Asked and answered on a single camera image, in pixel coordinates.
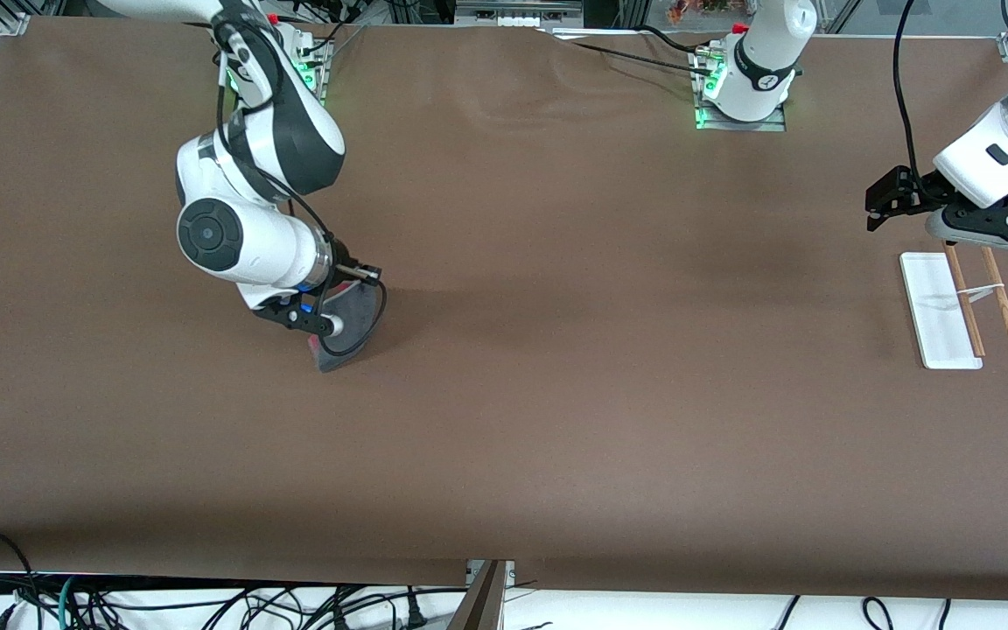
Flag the grey microfibre towel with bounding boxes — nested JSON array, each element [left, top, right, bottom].
[[306, 280, 382, 374]]

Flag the white rectangular tray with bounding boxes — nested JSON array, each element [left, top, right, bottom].
[[899, 245, 1008, 371]]

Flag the orange red clutter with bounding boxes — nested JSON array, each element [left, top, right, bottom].
[[667, 0, 754, 25]]

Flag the white power strip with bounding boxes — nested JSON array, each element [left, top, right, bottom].
[[455, 0, 585, 28]]

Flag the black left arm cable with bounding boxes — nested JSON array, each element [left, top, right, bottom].
[[893, 0, 921, 189]]

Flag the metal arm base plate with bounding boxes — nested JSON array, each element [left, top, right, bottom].
[[290, 35, 332, 110], [694, 48, 788, 133]]

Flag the thick black table cable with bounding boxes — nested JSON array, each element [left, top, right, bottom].
[[635, 24, 715, 55]]

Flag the thin black table cable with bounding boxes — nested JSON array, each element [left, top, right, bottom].
[[567, 42, 717, 76]]

